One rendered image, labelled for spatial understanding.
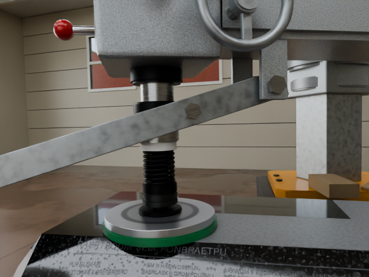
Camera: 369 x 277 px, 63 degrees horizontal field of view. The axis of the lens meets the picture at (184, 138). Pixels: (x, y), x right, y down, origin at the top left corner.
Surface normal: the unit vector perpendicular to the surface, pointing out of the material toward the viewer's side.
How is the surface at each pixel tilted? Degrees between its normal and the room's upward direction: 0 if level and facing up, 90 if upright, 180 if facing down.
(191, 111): 90
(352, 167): 90
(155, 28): 90
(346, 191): 90
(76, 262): 45
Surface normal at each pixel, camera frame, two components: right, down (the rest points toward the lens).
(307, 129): -0.95, 0.04
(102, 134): 0.17, 0.05
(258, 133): -0.31, 0.06
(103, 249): -0.15, -0.67
